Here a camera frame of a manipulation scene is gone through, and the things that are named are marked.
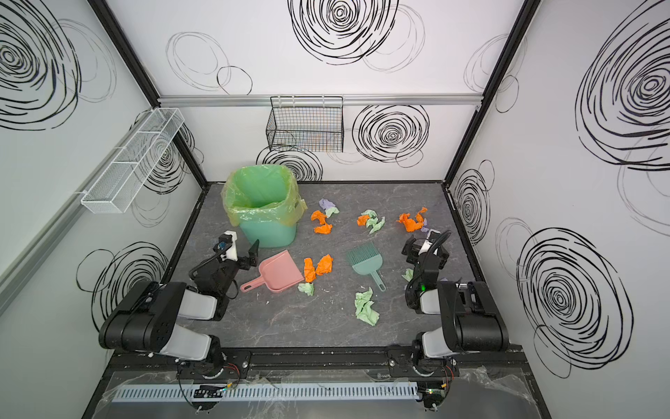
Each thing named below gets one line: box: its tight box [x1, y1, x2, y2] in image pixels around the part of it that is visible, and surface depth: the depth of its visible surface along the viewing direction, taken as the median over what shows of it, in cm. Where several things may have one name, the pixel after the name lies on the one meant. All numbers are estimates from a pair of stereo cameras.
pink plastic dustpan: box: [239, 249, 305, 293], surface depth 95 cm
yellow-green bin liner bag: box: [220, 164, 308, 227], surface depth 91 cm
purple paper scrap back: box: [318, 198, 336, 211], surface depth 113 cm
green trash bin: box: [220, 164, 308, 248], surface depth 92 cm
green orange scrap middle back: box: [356, 209, 386, 234], surface depth 107 cm
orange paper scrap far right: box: [396, 206, 429, 234], surface depth 107 cm
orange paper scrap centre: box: [303, 254, 334, 283], surface depth 95 cm
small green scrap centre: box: [297, 282, 315, 296], surface depth 89 cm
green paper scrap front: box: [354, 286, 380, 327], surface depth 85 cm
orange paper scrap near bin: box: [310, 209, 334, 235], surface depth 106 cm
